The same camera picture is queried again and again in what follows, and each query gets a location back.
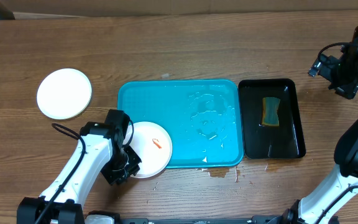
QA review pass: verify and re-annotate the white plate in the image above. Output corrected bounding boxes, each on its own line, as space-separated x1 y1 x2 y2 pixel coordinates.
124 121 173 179
36 68 93 120

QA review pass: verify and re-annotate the green yellow scrub sponge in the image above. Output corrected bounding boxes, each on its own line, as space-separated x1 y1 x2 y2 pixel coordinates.
261 97 280 127

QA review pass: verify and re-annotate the lime green rimmed plate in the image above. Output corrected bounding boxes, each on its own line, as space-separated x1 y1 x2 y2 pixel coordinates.
37 95 91 120

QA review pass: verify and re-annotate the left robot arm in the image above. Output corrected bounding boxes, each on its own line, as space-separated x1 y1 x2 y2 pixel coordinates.
16 110 141 224

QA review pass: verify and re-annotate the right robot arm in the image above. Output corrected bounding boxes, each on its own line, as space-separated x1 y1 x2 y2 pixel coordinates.
271 26 358 223

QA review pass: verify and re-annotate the black rectangular tray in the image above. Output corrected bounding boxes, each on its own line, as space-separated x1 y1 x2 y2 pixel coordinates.
238 78 306 159

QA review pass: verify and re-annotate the teal plastic tray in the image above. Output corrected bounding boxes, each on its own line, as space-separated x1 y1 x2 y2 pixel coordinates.
117 79 244 169

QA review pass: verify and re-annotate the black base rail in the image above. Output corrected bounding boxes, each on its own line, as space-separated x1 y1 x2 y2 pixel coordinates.
85 211 291 224

